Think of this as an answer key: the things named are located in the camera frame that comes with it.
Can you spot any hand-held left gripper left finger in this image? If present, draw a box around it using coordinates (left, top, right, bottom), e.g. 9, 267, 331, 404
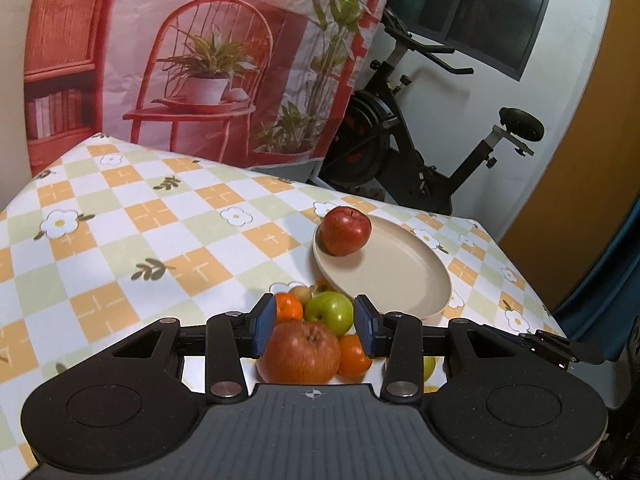
112, 293, 279, 405

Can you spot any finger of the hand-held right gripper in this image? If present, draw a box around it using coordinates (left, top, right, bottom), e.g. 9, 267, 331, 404
519, 330, 607, 369

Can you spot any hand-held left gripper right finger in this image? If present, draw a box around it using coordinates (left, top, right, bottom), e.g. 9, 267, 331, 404
352, 295, 523, 404

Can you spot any tangerine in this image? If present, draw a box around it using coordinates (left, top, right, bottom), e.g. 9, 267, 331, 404
337, 334, 373, 380
274, 292, 304, 325

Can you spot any large red-yellow apple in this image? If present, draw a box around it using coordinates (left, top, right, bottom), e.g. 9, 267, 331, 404
256, 321, 342, 385

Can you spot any beige plate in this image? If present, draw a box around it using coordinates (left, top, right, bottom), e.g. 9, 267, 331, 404
312, 212, 453, 325

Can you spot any blue curtain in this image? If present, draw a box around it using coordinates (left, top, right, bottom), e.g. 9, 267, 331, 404
555, 200, 640, 361

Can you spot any dark red apple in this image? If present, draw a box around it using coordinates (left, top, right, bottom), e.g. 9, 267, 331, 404
320, 206, 372, 257

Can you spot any checkered floral tablecloth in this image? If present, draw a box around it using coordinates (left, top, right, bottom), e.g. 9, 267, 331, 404
0, 132, 568, 480

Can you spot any black exercise bike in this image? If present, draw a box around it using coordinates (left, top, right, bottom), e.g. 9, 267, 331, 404
317, 7, 546, 216

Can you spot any brown wooden door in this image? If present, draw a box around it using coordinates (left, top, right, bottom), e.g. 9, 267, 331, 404
500, 10, 640, 311

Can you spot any printed backdrop cloth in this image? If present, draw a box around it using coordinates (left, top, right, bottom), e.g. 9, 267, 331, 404
22, 0, 401, 176

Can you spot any dark window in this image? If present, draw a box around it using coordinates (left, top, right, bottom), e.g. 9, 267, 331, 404
415, 0, 561, 81

